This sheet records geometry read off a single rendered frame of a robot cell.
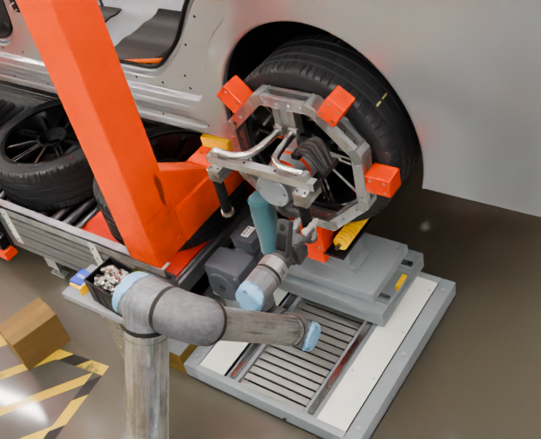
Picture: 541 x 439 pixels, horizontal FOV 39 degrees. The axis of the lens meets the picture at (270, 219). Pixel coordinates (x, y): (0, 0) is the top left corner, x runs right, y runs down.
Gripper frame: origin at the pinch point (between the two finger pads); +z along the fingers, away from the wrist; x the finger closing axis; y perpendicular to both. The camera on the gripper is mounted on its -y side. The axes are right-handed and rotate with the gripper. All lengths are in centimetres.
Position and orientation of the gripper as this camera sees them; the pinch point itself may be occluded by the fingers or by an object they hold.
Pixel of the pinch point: (309, 217)
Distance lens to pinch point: 239.5
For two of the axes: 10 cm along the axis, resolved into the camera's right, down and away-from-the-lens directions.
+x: 8.2, 2.5, -5.2
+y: 1.9, 7.3, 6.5
